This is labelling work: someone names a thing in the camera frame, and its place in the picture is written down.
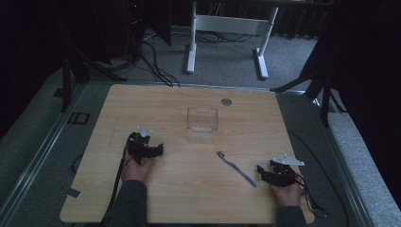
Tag black metal stand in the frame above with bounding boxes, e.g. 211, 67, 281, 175
60, 29, 128, 114
270, 41, 348, 128

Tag dark computer tower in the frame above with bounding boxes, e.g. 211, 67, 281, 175
122, 0, 147, 61

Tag blue toothbrush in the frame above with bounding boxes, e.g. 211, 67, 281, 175
216, 150, 258, 188

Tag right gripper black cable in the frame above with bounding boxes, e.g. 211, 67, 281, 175
294, 173, 329, 219

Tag thin black floor cable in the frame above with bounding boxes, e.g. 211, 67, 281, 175
287, 130, 350, 227

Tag black floor cables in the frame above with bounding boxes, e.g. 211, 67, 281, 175
138, 29, 182, 88

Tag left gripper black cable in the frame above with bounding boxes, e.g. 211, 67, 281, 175
99, 145, 135, 226

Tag grey tape piece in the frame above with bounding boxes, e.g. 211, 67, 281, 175
65, 187, 82, 200

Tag white desk frame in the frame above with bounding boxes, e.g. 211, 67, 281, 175
185, 0, 280, 80

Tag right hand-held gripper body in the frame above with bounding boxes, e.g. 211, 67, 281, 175
268, 153, 305, 189

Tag person's left hand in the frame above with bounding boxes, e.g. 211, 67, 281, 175
121, 150, 157, 187

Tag black cable loop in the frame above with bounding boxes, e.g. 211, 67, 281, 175
71, 152, 85, 175

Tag clear plastic container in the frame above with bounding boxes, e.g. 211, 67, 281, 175
186, 106, 219, 145

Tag person's right hand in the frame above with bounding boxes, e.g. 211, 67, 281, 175
270, 173, 305, 208

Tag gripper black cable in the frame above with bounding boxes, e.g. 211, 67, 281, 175
99, 145, 135, 226
294, 173, 329, 219

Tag metal floor rail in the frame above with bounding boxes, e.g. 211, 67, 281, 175
0, 82, 87, 219
310, 94, 376, 227

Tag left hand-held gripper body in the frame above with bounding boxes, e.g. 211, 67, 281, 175
126, 126, 153, 166

